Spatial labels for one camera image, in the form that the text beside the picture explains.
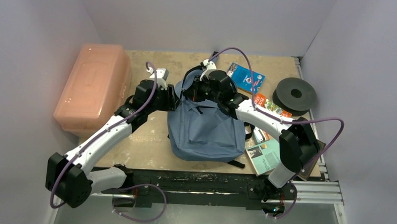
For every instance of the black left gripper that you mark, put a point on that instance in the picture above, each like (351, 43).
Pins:
(171, 99)

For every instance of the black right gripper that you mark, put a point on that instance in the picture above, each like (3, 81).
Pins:
(193, 90)

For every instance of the blue paperback book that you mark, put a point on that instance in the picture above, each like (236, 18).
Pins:
(242, 78)

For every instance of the blue grey backpack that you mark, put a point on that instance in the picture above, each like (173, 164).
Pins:
(199, 131)

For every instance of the orange treehouse book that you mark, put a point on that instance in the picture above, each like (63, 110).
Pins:
(266, 103)

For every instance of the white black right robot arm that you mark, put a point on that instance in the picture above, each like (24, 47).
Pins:
(297, 141)

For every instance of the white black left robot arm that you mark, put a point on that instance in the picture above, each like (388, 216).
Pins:
(71, 177)

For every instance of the pink plastic storage box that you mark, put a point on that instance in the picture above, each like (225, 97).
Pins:
(95, 88)

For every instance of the teal white stapler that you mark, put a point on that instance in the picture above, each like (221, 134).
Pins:
(260, 136)

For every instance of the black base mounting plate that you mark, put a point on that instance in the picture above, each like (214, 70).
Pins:
(208, 189)

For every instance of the teal paperback book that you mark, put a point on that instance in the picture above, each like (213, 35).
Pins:
(264, 157)

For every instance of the black filament spool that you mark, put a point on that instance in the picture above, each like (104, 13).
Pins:
(295, 95)

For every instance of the dark brown book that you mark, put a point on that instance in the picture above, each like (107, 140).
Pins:
(310, 172)

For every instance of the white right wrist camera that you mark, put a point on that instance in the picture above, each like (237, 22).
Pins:
(207, 67)

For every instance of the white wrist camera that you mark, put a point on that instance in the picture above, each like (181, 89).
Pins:
(161, 75)
(207, 67)

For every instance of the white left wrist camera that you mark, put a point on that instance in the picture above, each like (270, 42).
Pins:
(161, 75)

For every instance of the aluminium frame rails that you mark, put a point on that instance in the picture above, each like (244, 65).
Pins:
(147, 148)

